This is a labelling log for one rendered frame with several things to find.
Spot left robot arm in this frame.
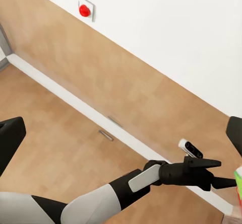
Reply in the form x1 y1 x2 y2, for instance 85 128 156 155
0 139 236 224

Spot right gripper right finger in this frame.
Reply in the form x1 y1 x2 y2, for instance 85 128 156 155
226 116 242 157

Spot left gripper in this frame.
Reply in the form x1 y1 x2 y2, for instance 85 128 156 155
169 156 236 191

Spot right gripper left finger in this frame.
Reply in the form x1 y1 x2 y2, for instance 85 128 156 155
0 116 26 176

